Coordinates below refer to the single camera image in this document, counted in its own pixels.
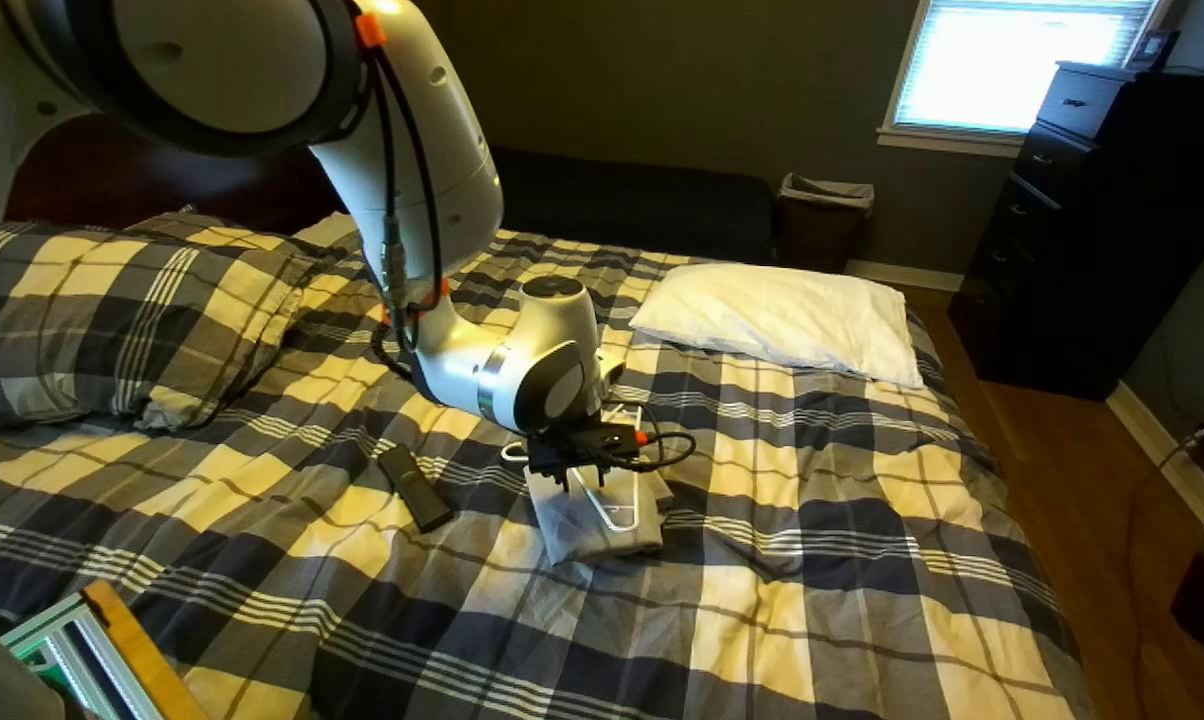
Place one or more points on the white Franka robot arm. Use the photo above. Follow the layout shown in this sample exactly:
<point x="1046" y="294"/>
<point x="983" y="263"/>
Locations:
<point x="414" y="145"/>

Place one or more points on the black dresser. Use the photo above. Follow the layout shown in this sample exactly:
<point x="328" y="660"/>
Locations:
<point x="1107" y="224"/>

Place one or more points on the white pillow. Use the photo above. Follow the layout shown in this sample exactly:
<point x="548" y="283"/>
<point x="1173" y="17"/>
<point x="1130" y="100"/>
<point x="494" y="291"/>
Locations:
<point x="787" y="323"/>

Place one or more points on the plaid yellow grey comforter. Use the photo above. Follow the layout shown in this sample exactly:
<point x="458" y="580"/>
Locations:
<point x="361" y="587"/>

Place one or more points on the small dark box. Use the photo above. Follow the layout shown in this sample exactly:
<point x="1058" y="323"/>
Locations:
<point x="1154" y="48"/>

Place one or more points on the plaid pillow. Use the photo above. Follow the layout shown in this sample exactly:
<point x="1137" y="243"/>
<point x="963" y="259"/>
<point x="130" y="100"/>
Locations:
<point x="121" y="323"/>

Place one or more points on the grey folded cloth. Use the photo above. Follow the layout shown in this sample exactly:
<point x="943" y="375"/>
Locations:
<point x="584" y="524"/>

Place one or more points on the bright window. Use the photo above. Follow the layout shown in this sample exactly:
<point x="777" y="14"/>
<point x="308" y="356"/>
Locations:
<point x="1013" y="65"/>

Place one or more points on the dark low bench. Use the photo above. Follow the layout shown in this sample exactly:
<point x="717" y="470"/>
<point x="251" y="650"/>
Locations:
<point x="640" y="207"/>

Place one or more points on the wooden teal frame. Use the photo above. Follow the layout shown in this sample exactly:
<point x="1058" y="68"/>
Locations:
<point x="121" y="654"/>

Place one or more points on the white plastic coat hanger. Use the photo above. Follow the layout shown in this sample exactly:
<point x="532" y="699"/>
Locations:
<point x="616" y="515"/>

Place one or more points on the dark wooden headboard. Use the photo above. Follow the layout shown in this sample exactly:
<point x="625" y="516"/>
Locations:
<point x="121" y="183"/>

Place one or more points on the dark waste bin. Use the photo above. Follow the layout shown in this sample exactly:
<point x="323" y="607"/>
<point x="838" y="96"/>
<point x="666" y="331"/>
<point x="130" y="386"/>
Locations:
<point x="825" y="220"/>

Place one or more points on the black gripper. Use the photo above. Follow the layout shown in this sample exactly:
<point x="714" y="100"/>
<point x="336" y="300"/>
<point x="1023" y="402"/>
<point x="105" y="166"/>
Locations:
<point x="569" y="440"/>

